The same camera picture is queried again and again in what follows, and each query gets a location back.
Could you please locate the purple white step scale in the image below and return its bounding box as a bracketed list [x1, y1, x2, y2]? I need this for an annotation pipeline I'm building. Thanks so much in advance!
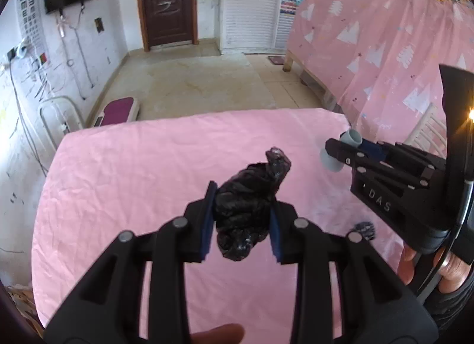
[93, 97, 140, 127]

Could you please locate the black plastic bag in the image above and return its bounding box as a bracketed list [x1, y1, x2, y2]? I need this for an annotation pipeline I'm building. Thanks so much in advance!
[213, 147, 292, 261]

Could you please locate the dark brown door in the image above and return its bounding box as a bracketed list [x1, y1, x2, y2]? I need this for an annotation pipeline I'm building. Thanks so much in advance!
[137, 0, 198, 52]

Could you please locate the white metal rack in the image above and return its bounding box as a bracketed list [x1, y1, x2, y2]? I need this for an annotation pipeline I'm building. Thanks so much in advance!
[38, 96, 85, 151]

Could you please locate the pink tree-pattern bed curtain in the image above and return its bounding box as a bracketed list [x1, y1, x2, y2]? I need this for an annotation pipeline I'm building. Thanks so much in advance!
[287, 0, 473, 141]

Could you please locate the pink tablecloth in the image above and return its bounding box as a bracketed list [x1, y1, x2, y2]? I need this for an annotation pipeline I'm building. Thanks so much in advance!
[31, 109, 403, 343]

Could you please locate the grey plastic tube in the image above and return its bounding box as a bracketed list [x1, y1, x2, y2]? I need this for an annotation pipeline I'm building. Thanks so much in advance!
[320, 129, 362, 172]

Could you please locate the person's right hand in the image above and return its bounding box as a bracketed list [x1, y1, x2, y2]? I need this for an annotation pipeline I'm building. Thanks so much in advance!
[398, 244, 472, 294]

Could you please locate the eye test chart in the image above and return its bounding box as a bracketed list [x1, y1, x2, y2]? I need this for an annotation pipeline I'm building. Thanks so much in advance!
[16, 0, 48, 66]

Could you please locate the white louvered cabinet door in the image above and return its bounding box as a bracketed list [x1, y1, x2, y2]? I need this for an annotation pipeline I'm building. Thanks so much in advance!
[220, 0, 281, 54]

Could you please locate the black white patterned patch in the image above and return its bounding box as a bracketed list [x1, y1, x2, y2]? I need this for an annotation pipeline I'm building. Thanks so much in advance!
[352, 221, 376, 241]

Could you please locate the person's left thumb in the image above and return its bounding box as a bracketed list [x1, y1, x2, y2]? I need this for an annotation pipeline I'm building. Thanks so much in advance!
[191, 324, 245, 344]

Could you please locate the white slatted chair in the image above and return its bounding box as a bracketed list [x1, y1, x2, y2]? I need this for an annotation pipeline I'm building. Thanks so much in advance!
[405, 103, 448, 158]

